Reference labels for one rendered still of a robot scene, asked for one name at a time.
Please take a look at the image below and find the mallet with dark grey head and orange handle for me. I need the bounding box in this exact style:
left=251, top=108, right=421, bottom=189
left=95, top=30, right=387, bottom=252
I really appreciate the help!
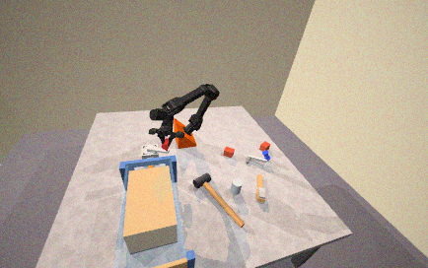
left=193, top=172, right=245, bottom=228

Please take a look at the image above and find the grey cylinder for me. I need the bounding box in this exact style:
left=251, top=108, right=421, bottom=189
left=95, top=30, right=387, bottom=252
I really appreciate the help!
left=231, top=178, right=243, bottom=195

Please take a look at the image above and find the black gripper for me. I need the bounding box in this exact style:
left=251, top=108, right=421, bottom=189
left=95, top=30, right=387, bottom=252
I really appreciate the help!
left=149, top=120, right=184, bottom=147

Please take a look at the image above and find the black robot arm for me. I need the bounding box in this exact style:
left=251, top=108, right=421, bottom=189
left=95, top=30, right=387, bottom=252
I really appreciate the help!
left=149, top=84, right=220, bottom=137

